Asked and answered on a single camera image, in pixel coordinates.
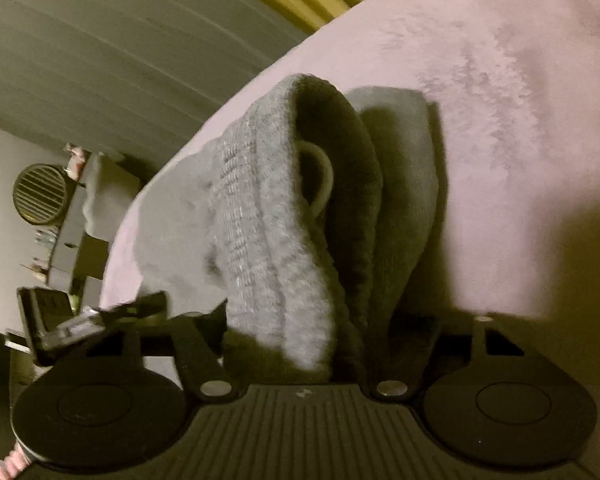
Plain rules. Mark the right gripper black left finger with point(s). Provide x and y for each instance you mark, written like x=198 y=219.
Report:
x=150 y=334

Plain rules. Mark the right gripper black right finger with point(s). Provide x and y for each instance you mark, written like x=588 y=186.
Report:
x=454 y=354

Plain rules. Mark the grey sweatpants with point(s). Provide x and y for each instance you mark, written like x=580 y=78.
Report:
x=306 y=219

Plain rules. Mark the person's hand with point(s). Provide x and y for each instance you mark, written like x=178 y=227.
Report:
x=14 y=463

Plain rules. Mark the grey drawer cabinet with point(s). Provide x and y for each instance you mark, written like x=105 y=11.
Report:
x=75 y=262

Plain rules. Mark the round black fan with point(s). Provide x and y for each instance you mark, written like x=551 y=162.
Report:
x=42 y=193

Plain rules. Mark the grey cloth on furniture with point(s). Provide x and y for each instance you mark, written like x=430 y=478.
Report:
x=110 y=191

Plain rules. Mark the pink toy figure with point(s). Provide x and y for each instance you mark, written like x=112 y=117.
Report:
x=78 y=158

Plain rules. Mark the green curtain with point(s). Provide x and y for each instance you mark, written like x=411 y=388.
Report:
x=152 y=78

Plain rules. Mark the pink bed sheet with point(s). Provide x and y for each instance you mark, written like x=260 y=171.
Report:
x=513 y=89

